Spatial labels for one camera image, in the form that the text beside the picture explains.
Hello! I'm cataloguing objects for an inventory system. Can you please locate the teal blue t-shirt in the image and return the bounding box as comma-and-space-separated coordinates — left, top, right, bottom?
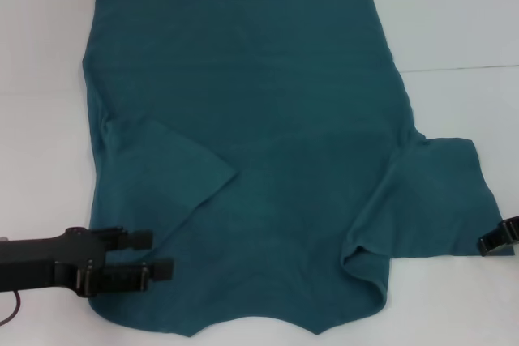
80, 0, 517, 317

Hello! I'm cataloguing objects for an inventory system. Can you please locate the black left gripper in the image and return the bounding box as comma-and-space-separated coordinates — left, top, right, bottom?
0, 226, 175, 297

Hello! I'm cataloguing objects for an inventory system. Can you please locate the thin dark red cable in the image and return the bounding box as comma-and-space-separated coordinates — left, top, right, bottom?
0, 289, 22, 327

